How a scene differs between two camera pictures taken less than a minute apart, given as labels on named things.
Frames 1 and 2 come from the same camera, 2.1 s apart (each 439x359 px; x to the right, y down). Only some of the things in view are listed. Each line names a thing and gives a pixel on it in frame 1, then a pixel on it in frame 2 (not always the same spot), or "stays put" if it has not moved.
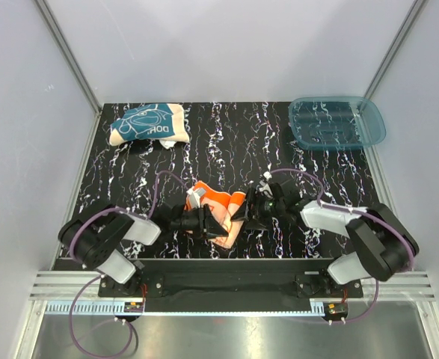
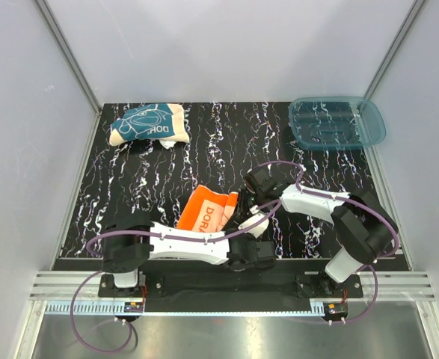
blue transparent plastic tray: [335, 123] stays put
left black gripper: [207, 224] to [250, 238]
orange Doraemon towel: [223, 206] stays put
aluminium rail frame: [69, 286] stays put
